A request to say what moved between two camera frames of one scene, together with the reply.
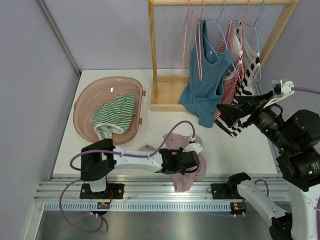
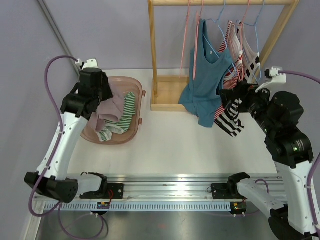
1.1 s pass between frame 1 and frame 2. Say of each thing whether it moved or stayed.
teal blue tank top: stayed
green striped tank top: stayed
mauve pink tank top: moved
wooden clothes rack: stayed
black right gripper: moved
